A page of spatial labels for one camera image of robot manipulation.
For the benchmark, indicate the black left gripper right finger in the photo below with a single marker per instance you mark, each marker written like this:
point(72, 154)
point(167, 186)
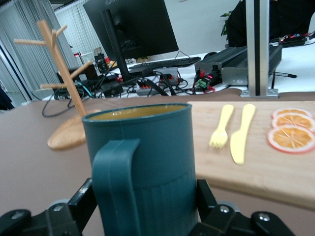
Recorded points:
point(226, 221)

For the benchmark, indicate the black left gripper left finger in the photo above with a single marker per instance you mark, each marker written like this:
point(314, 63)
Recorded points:
point(61, 221)

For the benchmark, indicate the brown table cover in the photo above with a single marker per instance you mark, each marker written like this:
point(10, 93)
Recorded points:
point(37, 172)

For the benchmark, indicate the bamboo cutting board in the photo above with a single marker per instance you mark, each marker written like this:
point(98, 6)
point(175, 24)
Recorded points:
point(258, 172)

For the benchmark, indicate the yellow plastic knife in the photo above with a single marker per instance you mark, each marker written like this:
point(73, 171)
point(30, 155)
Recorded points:
point(240, 142)

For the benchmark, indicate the wooden mug tree stand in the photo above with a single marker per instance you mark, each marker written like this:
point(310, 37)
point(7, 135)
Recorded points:
point(69, 137)

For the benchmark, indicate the yellow plastic fork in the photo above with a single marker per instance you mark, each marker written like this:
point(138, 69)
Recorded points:
point(225, 118)

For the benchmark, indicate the orange slice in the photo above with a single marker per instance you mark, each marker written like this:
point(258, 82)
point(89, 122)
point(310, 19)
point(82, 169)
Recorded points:
point(289, 138)
point(291, 111)
point(292, 120)

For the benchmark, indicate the green circuit board module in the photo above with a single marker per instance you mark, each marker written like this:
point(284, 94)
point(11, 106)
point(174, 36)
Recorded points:
point(204, 82)

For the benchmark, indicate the black box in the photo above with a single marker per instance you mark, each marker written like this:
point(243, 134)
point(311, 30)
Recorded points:
point(83, 72)

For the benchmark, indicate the grey power strip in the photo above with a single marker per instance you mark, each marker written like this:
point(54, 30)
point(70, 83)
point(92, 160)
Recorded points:
point(145, 89)

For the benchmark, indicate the white vertical blinds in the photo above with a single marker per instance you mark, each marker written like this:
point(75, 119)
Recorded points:
point(24, 61)

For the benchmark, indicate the black keyboard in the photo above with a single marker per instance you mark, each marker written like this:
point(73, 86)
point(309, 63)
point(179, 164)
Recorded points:
point(167, 62)

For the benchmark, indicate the black power strip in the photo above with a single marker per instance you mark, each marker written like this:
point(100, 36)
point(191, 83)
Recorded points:
point(294, 40)

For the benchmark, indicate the green potted plant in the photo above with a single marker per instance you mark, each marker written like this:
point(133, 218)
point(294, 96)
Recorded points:
point(226, 24)

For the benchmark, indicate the black computer monitor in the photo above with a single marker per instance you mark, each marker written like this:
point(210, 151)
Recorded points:
point(137, 24)

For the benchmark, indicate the black ribbed metal enclosure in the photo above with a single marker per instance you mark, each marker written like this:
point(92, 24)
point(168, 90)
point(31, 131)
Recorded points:
point(236, 59)

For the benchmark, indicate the aluminium profile post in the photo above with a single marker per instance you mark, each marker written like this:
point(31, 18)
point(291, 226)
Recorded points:
point(256, 49)

